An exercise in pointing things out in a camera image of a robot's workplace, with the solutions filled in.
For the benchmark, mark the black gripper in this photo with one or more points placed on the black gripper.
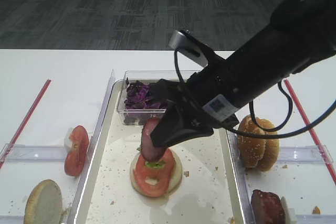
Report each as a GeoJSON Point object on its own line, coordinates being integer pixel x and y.
{"type": "Point", "coordinates": [184, 119]}

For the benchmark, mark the round meat slice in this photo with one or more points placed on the round meat slice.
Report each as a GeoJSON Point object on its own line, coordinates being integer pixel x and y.
{"type": "Point", "coordinates": [148, 150]}

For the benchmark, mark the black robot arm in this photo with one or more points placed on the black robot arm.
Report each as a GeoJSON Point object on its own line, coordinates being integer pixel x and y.
{"type": "Point", "coordinates": [299, 34]}

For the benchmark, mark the lettuce leaf on bun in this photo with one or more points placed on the lettuce leaf on bun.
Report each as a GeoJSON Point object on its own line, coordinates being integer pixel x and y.
{"type": "Point", "coordinates": [141, 162]}

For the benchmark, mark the tomato slices on bun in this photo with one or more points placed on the tomato slices on bun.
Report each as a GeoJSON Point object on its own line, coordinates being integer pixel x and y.
{"type": "Point", "coordinates": [154, 182]}

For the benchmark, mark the upright tomato slices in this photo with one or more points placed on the upright tomato slices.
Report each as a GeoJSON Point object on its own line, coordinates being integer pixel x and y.
{"type": "Point", "coordinates": [76, 144]}

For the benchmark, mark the stack of meat slices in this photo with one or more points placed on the stack of meat slices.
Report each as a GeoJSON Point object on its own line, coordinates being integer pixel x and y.
{"type": "Point", "coordinates": [267, 208]}

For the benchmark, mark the white meat pusher block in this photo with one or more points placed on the white meat pusher block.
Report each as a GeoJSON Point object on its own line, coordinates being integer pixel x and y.
{"type": "Point", "coordinates": [290, 216]}

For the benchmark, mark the clear tomato track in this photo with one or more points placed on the clear tomato track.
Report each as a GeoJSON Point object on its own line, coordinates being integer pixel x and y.
{"type": "Point", "coordinates": [31, 153]}

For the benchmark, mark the clear plastic container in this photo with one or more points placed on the clear plastic container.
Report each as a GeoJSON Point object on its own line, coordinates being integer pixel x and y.
{"type": "Point", "coordinates": [138, 116]}

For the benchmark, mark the purple cabbage leaves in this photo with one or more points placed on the purple cabbage leaves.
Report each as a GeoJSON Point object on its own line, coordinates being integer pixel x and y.
{"type": "Point", "coordinates": [139, 96]}

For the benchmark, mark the bottom bun on tray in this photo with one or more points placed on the bottom bun on tray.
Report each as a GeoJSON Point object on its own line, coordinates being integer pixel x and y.
{"type": "Point", "coordinates": [175, 178]}

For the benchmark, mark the white metal tray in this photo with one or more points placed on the white metal tray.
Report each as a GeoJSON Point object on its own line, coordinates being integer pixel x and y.
{"type": "Point", "coordinates": [202, 196]}

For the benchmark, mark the sesame bun top front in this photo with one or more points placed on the sesame bun top front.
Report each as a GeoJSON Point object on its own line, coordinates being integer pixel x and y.
{"type": "Point", "coordinates": [251, 149]}

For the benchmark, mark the sesame bun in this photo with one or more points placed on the sesame bun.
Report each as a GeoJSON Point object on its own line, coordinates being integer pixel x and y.
{"type": "Point", "coordinates": [251, 149]}
{"type": "Point", "coordinates": [271, 149]}

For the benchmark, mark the sesame bun top rear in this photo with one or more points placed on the sesame bun top rear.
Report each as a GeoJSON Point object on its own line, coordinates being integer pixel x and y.
{"type": "Point", "coordinates": [271, 149]}

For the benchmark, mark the clear bun top track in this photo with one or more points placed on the clear bun top track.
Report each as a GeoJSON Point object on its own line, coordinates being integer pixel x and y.
{"type": "Point", "coordinates": [317, 154]}

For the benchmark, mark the upright bun bottom half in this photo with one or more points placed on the upright bun bottom half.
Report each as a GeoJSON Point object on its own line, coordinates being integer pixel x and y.
{"type": "Point", "coordinates": [44, 204]}

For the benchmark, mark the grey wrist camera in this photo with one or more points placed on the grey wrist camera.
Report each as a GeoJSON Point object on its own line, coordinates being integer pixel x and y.
{"type": "Point", "coordinates": [188, 46]}

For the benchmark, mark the right clear divider rail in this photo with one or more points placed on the right clear divider rail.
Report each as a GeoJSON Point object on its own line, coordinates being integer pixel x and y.
{"type": "Point", "coordinates": [239, 193]}

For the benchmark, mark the clear divider rail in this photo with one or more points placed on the clear divider rail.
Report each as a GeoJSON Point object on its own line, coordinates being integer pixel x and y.
{"type": "Point", "coordinates": [81, 201]}
{"type": "Point", "coordinates": [239, 193]}

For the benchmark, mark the left clear divider rail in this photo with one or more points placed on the left clear divider rail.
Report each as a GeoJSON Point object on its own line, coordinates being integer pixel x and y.
{"type": "Point", "coordinates": [81, 201]}

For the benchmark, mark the left red rail strip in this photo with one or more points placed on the left red rail strip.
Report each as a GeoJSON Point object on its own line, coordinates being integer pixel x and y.
{"type": "Point", "coordinates": [24, 121]}

